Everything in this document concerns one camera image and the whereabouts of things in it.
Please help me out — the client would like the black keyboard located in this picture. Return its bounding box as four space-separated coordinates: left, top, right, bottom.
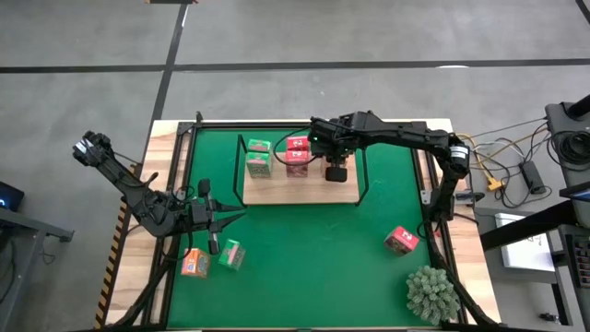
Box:
565 232 590 290

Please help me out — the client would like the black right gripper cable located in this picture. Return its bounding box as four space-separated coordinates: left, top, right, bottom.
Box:
272 126 322 168

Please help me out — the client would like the black metal table frame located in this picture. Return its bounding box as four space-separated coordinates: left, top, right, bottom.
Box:
94 109 503 332

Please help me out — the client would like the grey side desk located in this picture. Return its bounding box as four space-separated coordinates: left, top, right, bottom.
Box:
0 207 75 332

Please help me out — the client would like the black table-edge clamp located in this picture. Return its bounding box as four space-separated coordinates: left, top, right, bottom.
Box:
454 190 486 205

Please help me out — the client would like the black power adapter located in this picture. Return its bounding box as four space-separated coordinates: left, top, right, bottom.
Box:
519 160 549 195

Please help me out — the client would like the dark monitor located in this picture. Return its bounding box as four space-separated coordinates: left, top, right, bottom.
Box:
559 181 590 203

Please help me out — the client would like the black metal beam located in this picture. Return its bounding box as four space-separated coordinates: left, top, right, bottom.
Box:
478 198 590 251

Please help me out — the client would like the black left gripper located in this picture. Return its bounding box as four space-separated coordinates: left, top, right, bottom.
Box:
187 178 248 256

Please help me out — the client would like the yellow extension cable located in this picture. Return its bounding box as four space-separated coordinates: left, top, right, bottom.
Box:
454 126 549 193

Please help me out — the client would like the wooden shelf with black frame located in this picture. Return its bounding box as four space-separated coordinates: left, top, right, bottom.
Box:
231 132 371 209

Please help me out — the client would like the dark grey equipment stand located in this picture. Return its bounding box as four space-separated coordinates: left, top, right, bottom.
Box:
545 101 590 190

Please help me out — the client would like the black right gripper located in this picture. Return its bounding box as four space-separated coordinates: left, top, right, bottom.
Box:
307 115 359 184

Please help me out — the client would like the white paper sheet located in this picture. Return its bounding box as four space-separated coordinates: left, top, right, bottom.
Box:
494 211 558 273

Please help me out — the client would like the black coiled cable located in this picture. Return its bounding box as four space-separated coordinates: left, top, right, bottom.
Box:
550 130 590 167

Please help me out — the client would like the black stand pole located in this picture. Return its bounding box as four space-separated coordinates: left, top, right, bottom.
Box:
564 94 590 120

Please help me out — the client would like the yellow black hazard tape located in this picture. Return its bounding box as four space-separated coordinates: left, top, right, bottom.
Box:
94 200 129 329

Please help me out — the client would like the green Apple Jacks cereal box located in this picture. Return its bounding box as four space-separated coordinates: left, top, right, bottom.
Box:
245 151 274 180
247 137 272 154
218 238 247 270

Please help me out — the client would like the green artificial plant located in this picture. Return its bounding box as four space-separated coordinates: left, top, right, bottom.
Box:
405 265 461 326

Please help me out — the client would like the dark device with blue light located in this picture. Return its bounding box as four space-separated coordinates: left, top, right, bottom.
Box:
0 181 25 213

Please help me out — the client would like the green table mat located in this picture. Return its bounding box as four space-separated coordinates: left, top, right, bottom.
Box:
166 124 434 329

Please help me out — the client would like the grey floor cable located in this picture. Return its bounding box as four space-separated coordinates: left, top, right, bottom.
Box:
467 117 549 139

